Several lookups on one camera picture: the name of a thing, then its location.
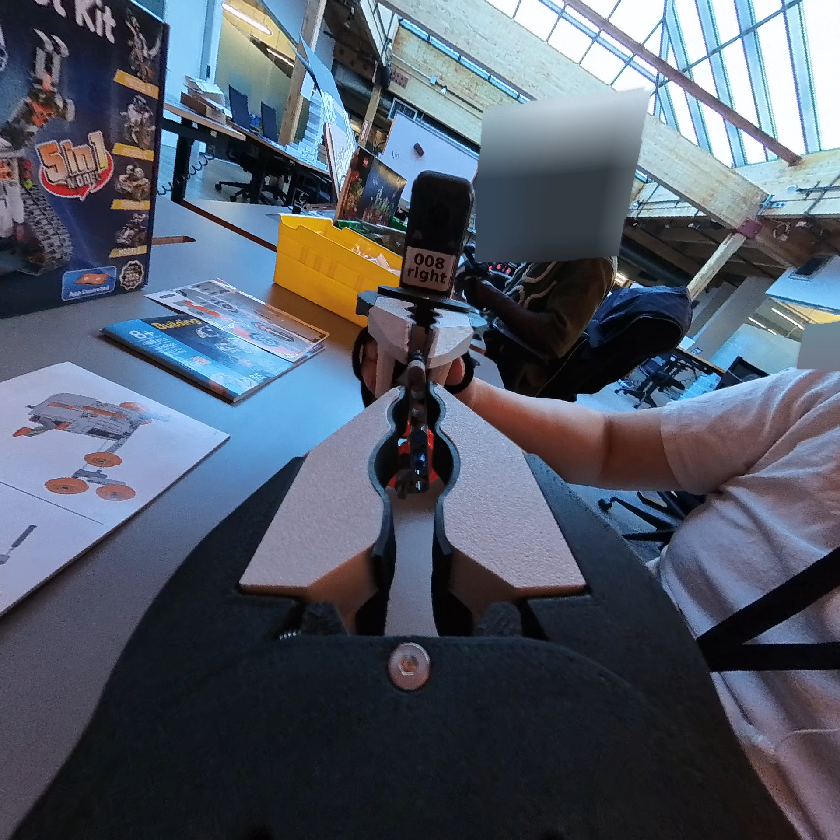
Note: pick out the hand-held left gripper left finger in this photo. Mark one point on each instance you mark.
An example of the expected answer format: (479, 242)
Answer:
(315, 525)

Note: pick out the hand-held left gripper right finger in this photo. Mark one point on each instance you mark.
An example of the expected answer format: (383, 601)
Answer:
(505, 525)

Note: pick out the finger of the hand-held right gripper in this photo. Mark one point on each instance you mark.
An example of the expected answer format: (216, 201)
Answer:
(449, 341)
(390, 334)

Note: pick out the grey toy beam with gears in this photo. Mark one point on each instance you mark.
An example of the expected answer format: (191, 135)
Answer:
(413, 453)

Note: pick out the person's right forearm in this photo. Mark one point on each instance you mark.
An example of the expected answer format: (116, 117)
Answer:
(571, 439)

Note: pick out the long background desk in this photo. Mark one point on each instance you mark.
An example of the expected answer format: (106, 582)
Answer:
(216, 124)

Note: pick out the person's right hand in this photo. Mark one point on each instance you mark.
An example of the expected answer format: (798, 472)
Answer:
(375, 380)

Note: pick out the dark flower-print toy box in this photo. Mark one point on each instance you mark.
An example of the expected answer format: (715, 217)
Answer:
(374, 190)

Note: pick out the clear plastic parts bag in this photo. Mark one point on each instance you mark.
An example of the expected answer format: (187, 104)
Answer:
(377, 257)

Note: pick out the white board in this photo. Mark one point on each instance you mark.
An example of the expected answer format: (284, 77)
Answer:
(426, 144)

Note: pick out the yellow storage bin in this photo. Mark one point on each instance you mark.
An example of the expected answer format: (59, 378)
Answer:
(315, 275)

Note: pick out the toy sticker sheet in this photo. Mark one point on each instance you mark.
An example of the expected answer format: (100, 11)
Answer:
(249, 321)

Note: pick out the open white instruction manual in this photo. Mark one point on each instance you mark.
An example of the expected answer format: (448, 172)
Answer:
(164, 459)

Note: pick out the blue office chair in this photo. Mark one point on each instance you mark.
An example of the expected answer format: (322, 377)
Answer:
(239, 111)
(270, 121)

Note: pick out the dark blue jacket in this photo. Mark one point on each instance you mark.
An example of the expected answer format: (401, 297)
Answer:
(643, 328)

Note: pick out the blue instruction booklet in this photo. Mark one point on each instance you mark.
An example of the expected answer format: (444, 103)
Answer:
(170, 348)

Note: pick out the person in white t-shirt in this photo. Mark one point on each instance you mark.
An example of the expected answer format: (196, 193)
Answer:
(754, 459)

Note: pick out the small cardboard box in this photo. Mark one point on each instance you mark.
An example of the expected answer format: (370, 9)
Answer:
(203, 102)

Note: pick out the blue robot kit box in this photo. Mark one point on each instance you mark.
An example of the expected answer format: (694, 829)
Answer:
(65, 197)

